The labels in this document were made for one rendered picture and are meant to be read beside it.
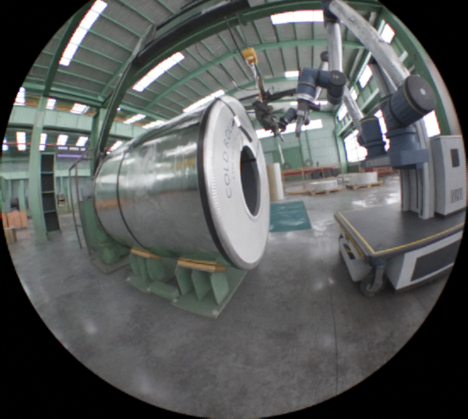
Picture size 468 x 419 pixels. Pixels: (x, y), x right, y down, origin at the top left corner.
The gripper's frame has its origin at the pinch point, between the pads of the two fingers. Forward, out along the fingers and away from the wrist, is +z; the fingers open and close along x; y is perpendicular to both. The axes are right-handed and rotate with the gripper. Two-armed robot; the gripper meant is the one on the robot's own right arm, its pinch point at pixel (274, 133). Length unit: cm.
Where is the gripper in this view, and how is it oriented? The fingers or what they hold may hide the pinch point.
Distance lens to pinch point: 170.8
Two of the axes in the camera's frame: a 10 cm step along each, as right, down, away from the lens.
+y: 4.1, 3.7, 8.3
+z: -6.7, 7.4, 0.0
